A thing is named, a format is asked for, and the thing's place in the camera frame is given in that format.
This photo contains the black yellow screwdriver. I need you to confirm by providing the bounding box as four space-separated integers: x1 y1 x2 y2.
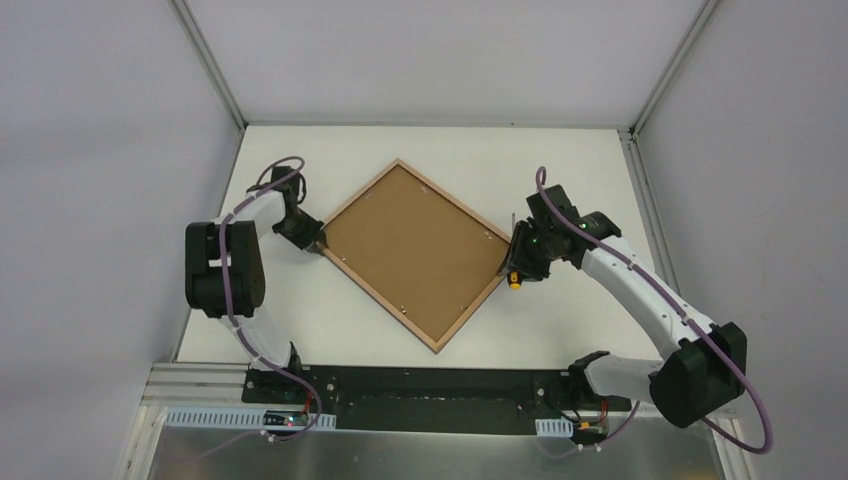
507 211 525 291

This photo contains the white cable duct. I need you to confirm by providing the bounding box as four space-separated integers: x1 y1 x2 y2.
163 407 315 432
534 417 574 438

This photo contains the left white cable duct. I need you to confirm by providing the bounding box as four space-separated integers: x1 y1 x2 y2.
163 407 315 432

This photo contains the blue wooden photo frame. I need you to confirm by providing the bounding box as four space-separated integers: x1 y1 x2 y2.
317 157 515 355

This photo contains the right white cable duct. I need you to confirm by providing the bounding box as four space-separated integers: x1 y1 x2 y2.
534 417 574 438

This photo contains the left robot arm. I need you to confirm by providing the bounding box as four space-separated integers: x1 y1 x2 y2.
184 156 328 405

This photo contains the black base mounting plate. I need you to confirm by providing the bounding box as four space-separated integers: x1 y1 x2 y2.
241 365 632 435

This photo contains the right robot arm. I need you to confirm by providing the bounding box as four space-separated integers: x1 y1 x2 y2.
499 185 751 428

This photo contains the aluminium rail frame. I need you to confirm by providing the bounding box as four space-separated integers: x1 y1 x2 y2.
142 360 737 419

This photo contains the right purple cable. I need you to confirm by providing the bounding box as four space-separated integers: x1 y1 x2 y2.
535 166 774 456

